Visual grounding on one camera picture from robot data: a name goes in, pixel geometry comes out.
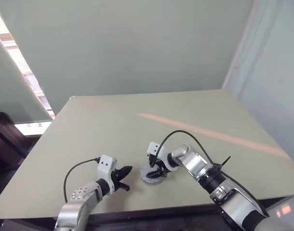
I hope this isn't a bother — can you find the black cable tie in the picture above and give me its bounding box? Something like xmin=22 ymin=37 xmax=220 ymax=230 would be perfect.
xmin=214 ymin=155 xmax=232 ymax=170

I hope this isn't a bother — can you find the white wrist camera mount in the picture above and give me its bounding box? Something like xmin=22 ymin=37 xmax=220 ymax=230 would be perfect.
xmin=96 ymin=154 xmax=118 ymax=193
xmin=147 ymin=141 xmax=179 ymax=172

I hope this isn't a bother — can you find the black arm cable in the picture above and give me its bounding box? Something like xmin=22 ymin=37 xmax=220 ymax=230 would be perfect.
xmin=150 ymin=130 xmax=269 ymax=217
xmin=63 ymin=156 xmax=101 ymax=203

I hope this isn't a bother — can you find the grey box with red glow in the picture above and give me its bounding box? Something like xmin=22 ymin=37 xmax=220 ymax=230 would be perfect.
xmin=265 ymin=194 xmax=294 ymax=224

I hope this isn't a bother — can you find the dark table frame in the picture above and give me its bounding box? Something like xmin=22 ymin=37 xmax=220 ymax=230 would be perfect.
xmin=0 ymin=194 xmax=294 ymax=231

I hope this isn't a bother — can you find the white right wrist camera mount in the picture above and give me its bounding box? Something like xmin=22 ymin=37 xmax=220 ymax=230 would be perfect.
xmin=147 ymin=141 xmax=179 ymax=172

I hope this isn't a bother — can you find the grey toothed motor lid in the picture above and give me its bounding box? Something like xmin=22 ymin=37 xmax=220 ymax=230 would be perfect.
xmin=139 ymin=164 xmax=165 ymax=183

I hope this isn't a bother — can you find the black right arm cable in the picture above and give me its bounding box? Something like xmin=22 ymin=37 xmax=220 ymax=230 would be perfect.
xmin=150 ymin=130 xmax=269 ymax=217

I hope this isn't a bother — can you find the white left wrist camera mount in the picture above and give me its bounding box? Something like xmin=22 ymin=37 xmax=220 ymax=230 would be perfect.
xmin=96 ymin=154 xmax=118 ymax=193

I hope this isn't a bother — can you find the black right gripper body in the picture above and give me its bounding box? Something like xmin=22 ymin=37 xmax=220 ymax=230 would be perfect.
xmin=148 ymin=154 xmax=167 ymax=172

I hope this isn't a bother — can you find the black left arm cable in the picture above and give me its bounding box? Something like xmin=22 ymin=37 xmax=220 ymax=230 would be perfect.
xmin=63 ymin=156 xmax=101 ymax=203

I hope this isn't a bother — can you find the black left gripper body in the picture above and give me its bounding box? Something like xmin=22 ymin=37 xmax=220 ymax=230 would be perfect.
xmin=110 ymin=168 xmax=122 ymax=192

